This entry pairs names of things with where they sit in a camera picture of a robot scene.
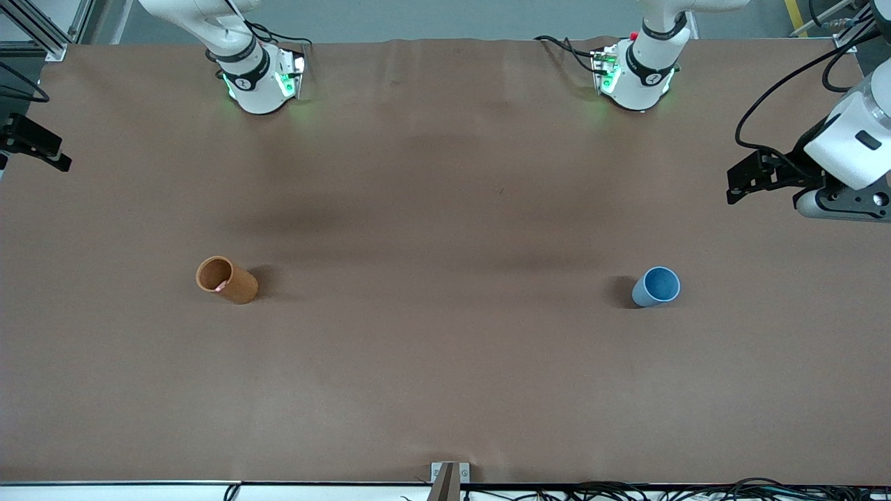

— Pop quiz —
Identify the aluminium frame profile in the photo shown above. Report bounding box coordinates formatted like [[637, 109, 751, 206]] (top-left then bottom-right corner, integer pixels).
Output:
[[790, 0, 891, 55], [0, 0, 95, 62]]

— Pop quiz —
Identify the large table cover sheet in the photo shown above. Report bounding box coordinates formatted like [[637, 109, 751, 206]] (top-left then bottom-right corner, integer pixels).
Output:
[[0, 36, 891, 486]]

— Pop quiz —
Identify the blue cup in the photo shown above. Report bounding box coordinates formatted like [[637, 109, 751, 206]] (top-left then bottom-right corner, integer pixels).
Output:
[[631, 266, 681, 308]]

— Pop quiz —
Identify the grey metal mount bracket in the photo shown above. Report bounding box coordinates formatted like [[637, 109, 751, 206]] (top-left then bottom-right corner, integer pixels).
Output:
[[430, 461, 471, 484]]

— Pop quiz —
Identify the white table edge rail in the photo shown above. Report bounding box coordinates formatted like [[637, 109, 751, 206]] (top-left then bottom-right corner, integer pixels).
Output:
[[0, 480, 891, 501]]

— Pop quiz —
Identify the bamboo wooden cup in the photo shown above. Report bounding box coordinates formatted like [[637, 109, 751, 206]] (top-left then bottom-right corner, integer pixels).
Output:
[[196, 256, 259, 305]]

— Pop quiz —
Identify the black arm base cable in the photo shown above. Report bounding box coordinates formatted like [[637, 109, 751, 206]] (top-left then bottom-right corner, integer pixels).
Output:
[[240, 19, 314, 51], [534, 33, 604, 74]]

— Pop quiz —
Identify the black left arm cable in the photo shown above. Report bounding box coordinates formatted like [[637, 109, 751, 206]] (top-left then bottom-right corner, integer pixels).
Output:
[[734, 0, 891, 151]]

